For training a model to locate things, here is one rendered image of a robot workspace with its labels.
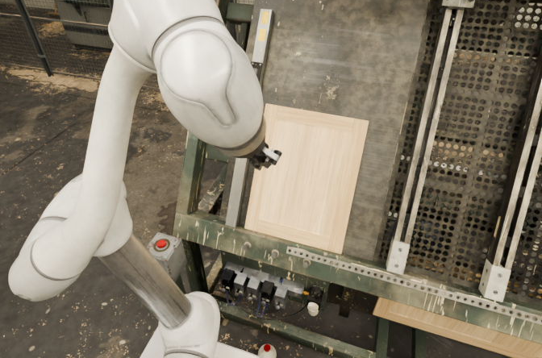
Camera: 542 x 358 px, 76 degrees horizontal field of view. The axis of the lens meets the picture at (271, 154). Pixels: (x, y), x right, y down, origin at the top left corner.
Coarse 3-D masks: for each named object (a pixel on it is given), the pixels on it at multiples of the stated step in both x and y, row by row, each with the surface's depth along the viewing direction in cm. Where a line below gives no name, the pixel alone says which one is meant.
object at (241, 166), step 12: (264, 24) 145; (264, 48) 146; (252, 60) 148; (264, 60) 147; (264, 72) 150; (240, 168) 152; (240, 180) 153; (240, 192) 153; (228, 204) 155; (240, 204) 156; (228, 216) 156
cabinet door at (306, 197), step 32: (288, 128) 148; (320, 128) 144; (352, 128) 140; (288, 160) 149; (320, 160) 145; (352, 160) 141; (256, 192) 153; (288, 192) 150; (320, 192) 146; (352, 192) 142; (256, 224) 154; (288, 224) 151; (320, 224) 147
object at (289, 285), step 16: (224, 256) 159; (240, 256) 154; (224, 272) 153; (240, 272) 156; (256, 272) 156; (272, 272) 153; (288, 272) 149; (224, 288) 151; (240, 288) 150; (256, 288) 147; (272, 288) 147; (288, 288) 149; (304, 288) 152; (304, 304) 161; (320, 304) 143
